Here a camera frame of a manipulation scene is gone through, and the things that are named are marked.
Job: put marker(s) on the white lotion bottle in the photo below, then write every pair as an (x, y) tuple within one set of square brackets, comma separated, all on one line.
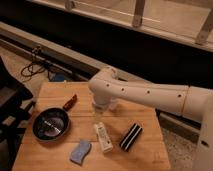
[(103, 137)]

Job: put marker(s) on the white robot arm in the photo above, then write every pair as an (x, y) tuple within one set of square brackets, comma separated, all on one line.
[(194, 103)]

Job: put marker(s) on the black chair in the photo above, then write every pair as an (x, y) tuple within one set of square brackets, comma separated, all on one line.
[(15, 103)]

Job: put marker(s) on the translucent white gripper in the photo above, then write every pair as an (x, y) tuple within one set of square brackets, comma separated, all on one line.
[(99, 108)]

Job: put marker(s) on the black white striped eraser block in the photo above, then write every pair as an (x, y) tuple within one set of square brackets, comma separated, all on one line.
[(129, 139)]

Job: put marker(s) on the blue sponge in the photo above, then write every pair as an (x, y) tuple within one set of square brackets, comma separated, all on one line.
[(80, 151)]

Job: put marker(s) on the metal window frame rail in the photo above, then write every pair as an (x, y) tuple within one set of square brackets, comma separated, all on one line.
[(189, 22)]

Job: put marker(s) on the clear plastic cup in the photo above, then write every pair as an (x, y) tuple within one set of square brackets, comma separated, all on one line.
[(113, 104)]

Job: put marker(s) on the blue object on floor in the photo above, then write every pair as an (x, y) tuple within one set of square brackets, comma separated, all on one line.
[(58, 78)]

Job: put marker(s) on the black frying pan red handle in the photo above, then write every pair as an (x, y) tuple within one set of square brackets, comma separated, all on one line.
[(53, 122)]

